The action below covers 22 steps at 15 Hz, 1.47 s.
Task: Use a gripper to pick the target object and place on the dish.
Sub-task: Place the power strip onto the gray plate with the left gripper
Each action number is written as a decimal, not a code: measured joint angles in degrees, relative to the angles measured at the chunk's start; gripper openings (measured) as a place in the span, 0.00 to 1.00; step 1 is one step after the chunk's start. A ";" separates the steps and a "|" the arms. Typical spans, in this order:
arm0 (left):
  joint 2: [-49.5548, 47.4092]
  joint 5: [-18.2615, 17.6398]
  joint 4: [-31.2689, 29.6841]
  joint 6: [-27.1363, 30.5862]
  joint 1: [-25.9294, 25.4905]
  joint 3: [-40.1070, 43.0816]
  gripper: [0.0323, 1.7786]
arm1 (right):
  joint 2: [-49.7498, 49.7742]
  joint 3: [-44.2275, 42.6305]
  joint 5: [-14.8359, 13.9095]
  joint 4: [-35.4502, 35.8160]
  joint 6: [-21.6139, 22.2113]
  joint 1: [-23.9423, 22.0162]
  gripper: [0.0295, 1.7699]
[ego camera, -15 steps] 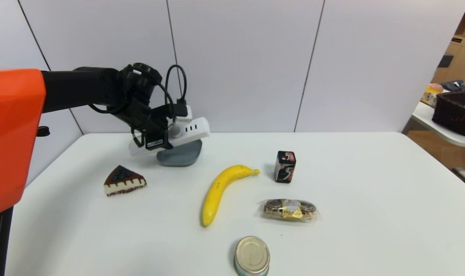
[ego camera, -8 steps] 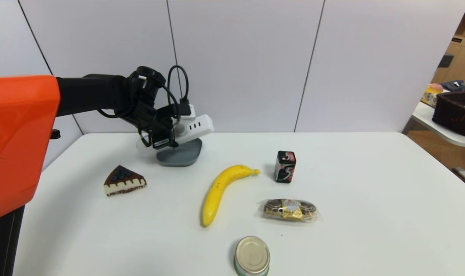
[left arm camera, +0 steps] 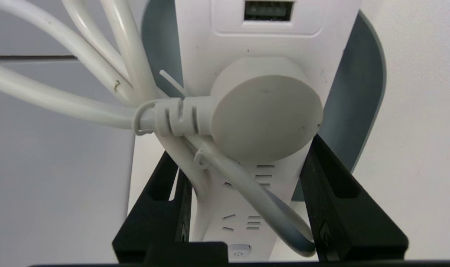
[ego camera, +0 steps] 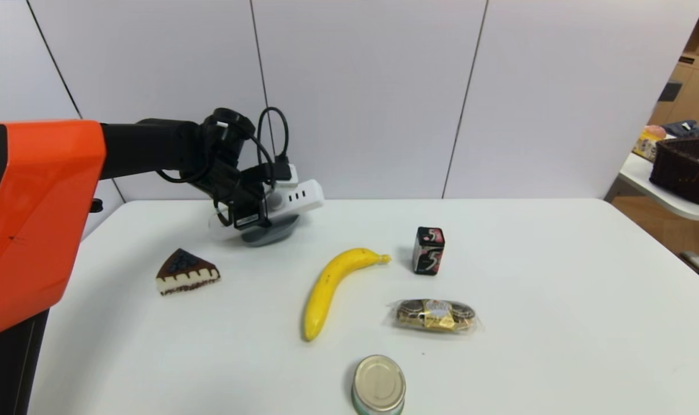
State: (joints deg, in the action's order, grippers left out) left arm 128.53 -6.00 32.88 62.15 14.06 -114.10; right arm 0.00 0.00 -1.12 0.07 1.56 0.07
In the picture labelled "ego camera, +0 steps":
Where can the yellow banana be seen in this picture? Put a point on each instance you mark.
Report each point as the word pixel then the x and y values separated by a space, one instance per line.
pixel 326 288

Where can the grey square dish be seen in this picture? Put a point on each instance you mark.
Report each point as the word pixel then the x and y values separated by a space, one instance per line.
pixel 280 231

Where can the white side table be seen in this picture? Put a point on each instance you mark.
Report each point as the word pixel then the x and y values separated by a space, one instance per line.
pixel 640 176

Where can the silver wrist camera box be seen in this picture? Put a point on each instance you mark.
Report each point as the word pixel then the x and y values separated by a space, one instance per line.
pixel 288 176

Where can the gold chocolates clear pack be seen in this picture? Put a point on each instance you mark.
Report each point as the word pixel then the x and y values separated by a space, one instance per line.
pixel 434 314

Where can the dark brown wicker basket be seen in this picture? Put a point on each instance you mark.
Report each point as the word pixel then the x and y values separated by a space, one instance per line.
pixel 682 170

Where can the round tin can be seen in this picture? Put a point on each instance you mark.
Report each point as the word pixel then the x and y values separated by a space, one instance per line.
pixel 378 385

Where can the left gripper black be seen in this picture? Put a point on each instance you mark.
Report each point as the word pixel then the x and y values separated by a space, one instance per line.
pixel 249 218

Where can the chocolate cake slice toy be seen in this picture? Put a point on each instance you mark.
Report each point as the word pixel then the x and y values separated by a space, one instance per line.
pixel 185 275

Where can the white power strip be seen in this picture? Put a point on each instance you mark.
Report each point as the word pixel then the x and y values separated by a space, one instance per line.
pixel 303 199

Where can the yellow snack package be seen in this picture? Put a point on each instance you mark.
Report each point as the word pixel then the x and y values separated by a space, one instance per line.
pixel 647 143

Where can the black gum box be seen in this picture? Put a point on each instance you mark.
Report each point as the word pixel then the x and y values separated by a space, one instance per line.
pixel 428 252

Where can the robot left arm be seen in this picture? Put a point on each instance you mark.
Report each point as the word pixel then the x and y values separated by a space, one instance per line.
pixel 38 202

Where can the wooden shelf unit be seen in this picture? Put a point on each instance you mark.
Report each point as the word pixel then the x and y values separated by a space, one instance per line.
pixel 692 92

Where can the dark blue cloth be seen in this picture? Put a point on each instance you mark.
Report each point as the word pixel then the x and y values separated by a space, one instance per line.
pixel 680 128

